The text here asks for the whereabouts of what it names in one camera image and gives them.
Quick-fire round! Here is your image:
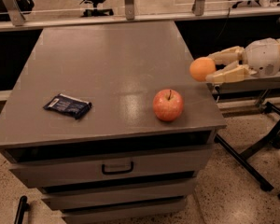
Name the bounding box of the grey drawer cabinet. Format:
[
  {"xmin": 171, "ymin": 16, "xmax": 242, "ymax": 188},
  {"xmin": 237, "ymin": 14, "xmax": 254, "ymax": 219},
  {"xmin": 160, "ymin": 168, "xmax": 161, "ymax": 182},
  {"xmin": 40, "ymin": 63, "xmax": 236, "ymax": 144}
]
[{"xmin": 0, "ymin": 21, "xmax": 225, "ymax": 224}]

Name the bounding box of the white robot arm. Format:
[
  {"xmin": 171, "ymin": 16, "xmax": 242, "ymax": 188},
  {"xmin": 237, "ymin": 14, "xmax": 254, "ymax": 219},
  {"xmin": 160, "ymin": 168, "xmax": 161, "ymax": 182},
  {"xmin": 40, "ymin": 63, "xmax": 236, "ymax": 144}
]
[{"xmin": 206, "ymin": 37, "xmax": 280, "ymax": 84}]

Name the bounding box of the orange fruit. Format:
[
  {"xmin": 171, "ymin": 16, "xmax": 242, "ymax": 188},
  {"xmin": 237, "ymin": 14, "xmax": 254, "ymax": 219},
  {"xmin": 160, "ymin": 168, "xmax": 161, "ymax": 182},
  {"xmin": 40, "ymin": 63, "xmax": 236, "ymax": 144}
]
[{"xmin": 189, "ymin": 57, "xmax": 216, "ymax": 82}]

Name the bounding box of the red apple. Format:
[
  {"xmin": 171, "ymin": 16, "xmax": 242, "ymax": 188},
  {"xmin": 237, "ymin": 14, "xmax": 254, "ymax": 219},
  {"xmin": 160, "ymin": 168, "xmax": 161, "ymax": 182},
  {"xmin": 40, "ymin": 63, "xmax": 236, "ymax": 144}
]
[{"xmin": 153, "ymin": 89, "xmax": 184, "ymax": 121}]

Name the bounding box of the black drawer handle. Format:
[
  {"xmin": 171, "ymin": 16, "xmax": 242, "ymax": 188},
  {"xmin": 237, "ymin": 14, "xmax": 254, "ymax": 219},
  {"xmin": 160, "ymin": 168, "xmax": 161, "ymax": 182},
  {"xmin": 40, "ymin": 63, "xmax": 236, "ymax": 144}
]
[{"xmin": 101, "ymin": 161, "xmax": 134, "ymax": 175}]

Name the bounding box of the black bar bottom left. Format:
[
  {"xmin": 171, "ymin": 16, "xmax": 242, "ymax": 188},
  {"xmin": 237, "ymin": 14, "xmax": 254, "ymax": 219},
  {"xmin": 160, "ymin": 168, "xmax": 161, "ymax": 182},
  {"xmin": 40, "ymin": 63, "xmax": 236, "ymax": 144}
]
[{"xmin": 14, "ymin": 195, "xmax": 30, "ymax": 224}]

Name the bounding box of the dark blue snack packet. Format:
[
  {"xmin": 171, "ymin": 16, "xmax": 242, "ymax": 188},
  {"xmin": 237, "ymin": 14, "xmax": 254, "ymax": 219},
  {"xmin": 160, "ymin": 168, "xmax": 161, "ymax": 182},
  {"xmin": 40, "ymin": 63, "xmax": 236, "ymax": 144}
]
[{"xmin": 43, "ymin": 93, "xmax": 92, "ymax": 119}]

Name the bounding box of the metal rail frame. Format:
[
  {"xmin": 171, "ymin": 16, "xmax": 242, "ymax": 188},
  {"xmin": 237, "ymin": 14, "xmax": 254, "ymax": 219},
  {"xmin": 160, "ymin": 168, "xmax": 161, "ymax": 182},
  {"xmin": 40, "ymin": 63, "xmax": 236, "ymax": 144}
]
[{"xmin": 0, "ymin": 0, "xmax": 280, "ymax": 31}]

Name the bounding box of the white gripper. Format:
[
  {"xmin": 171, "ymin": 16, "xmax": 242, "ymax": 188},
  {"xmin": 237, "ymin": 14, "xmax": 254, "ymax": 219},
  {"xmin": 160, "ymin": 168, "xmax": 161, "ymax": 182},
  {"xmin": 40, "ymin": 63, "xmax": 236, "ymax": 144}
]
[{"xmin": 205, "ymin": 38, "xmax": 280, "ymax": 84}]

